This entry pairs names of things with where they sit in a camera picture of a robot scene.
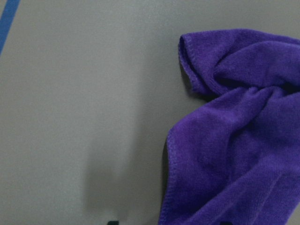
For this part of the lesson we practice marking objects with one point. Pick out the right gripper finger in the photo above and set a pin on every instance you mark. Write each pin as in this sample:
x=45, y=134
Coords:
x=113, y=222

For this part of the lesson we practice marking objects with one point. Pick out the purple microfibre towel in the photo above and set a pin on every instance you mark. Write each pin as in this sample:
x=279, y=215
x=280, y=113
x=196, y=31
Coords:
x=236, y=159

